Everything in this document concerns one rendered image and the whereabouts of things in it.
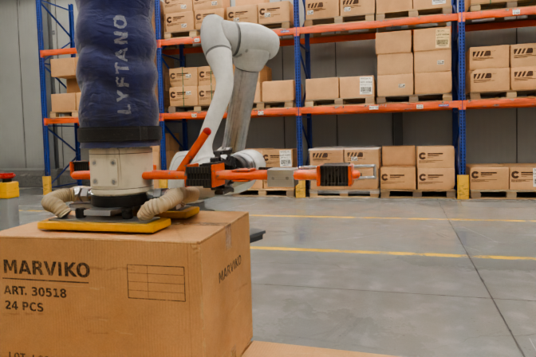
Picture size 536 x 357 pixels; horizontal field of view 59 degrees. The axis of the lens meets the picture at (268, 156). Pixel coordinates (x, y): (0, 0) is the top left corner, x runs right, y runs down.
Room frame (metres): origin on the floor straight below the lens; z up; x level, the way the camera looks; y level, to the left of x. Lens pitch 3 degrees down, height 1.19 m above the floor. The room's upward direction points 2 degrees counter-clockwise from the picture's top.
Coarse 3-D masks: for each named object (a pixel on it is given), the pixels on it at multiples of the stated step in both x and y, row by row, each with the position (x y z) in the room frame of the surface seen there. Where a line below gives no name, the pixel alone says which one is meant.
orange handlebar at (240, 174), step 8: (240, 168) 1.23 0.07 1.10; (248, 168) 1.22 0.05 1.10; (72, 176) 1.33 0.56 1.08; (80, 176) 1.32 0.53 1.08; (88, 176) 1.31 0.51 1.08; (144, 176) 1.27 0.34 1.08; (152, 176) 1.26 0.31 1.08; (160, 176) 1.25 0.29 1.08; (168, 176) 1.25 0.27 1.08; (176, 176) 1.24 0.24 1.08; (216, 176) 1.21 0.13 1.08; (224, 176) 1.21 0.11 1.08; (232, 176) 1.20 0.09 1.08; (240, 176) 1.20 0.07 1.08; (248, 176) 1.19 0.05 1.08; (256, 176) 1.19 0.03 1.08; (264, 176) 1.18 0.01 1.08; (296, 176) 1.16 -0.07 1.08; (304, 176) 1.15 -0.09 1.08; (312, 176) 1.15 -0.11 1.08; (352, 176) 1.13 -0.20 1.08
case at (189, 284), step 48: (0, 240) 1.20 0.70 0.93; (48, 240) 1.16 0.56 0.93; (96, 240) 1.13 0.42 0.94; (144, 240) 1.10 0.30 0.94; (192, 240) 1.08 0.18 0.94; (240, 240) 1.36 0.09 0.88; (0, 288) 1.20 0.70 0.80; (48, 288) 1.16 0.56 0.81; (96, 288) 1.13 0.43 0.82; (144, 288) 1.10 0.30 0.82; (192, 288) 1.07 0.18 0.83; (240, 288) 1.34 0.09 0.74; (0, 336) 1.20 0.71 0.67; (48, 336) 1.17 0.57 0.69; (96, 336) 1.13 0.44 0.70; (144, 336) 1.10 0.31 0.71; (192, 336) 1.07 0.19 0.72; (240, 336) 1.33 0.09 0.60
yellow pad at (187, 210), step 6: (138, 210) 1.36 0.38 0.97; (168, 210) 1.35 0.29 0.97; (174, 210) 1.34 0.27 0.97; (180, 210) 1.34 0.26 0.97; (186, 210) 1.34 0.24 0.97; (192, 210) 1.36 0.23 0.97; (198, 210) 1.40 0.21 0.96; (156, 216) 1.34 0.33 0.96; (162, 216) 1.34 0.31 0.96; (168, 216) 1.33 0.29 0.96; (174, 216) 1.33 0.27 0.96; (180, 216) 1.32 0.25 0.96; (186, 216) 1.32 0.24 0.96
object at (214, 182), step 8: (184, 168) 1.22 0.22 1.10; (192, 168) 1.21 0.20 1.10; (200, 168) 1.20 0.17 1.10; (208, 168) 1.20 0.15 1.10; (216, 168) 1.22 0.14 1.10; (224, 168) 1.28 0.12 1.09; (184, 176) 1.22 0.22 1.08; (192, 176) 1.22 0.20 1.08; (200, 176) 1.21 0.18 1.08; (208, 176) 1.21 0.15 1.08; (184, 184) 1.23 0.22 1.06; (192, 184) 1.21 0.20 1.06; (200, 184) 1.20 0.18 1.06; (208, 184) 1.20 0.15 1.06; (216, 184) 1.22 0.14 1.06
